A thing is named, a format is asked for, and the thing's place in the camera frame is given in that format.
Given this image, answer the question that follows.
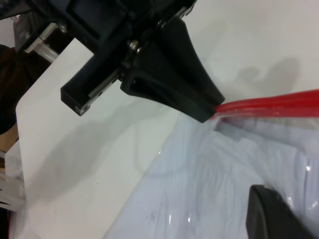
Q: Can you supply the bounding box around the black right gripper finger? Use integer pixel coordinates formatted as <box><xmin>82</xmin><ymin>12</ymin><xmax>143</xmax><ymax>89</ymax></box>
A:
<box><xmin>245</xmin><ymin>184</ymin><xmax>319</xmax><ymax>239</ymax></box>

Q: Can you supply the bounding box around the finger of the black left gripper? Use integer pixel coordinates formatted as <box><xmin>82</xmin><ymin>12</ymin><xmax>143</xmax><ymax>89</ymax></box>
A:
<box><xmin>156</xmin><ymin>17</ymin><xmax>225</xmax><ymax>107</ymax></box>

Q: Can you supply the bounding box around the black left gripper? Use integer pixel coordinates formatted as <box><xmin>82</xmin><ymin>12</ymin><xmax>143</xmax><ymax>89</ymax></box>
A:
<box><xmin>29</xmin><ymin>0</ymin><xmax>216</xmax><ymax>123</ymax></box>

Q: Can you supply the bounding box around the clear zipper bag red strip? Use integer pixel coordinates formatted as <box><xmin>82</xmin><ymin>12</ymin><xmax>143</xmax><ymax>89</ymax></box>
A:
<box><xmin>103</xmin><ymin>89</ymin><xmax>319</xmax><ymax>239</ymax></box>

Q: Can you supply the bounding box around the aluminium extrusion profile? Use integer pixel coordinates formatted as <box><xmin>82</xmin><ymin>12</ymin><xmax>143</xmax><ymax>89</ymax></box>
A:
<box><xmin>24</xmin><ymin>22</ymin><xmax>62</xmax><ymax>63</ymax></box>

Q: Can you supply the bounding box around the dark box with red label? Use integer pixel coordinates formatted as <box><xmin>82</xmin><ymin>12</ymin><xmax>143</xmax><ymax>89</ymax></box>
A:
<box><xmin>13</xmin><ymin>13</ymin><xmax>34</xmax><ymax>47</ymax></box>

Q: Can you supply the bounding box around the white perforated panel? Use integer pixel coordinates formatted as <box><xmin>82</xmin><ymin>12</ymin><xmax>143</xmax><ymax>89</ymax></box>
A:
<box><xmin>0</xmin><ymin>14</ymin><xmax>17</xmax><ymax>48</ymax></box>

